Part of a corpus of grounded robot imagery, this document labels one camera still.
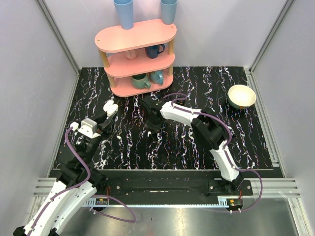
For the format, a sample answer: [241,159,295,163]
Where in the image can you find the white earbud charging case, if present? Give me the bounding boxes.
[103,100,119,117]

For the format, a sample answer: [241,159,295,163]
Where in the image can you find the dark blue mug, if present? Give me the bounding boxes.
[145,44,165,59]

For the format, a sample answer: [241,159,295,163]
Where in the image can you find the green ceramic mug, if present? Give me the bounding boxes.
[131,73,151,89]

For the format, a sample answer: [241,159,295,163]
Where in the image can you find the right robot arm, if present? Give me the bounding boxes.
[140,96,244,195]

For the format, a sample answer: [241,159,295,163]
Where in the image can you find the right light blue cup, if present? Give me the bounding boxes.
[160,0,177,25]

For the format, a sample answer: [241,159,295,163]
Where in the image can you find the pink three-tier shelf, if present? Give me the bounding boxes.
[94,19,177,97]

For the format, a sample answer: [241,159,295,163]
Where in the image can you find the cream bowl green outside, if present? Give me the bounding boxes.
[228,85,256,110]

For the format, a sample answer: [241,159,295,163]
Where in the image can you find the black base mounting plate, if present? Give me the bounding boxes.
[101,170,253,207]

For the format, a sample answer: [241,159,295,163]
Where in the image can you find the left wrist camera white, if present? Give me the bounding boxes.
[70,118,100,139]

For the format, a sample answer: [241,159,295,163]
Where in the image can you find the light blue cup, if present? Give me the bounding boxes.
[114,0,134,30]
[160,0,177,25]

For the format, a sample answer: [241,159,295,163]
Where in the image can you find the light blue butterfly mug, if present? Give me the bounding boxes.
[150,70,164,85]

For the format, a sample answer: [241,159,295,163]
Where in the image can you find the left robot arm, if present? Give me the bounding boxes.
[13,111,117,236]

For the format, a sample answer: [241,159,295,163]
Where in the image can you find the pink mug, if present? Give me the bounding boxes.
[125,50,137,60]

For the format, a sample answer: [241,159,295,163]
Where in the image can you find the left light blue cup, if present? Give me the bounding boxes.
[114,0,134,30]

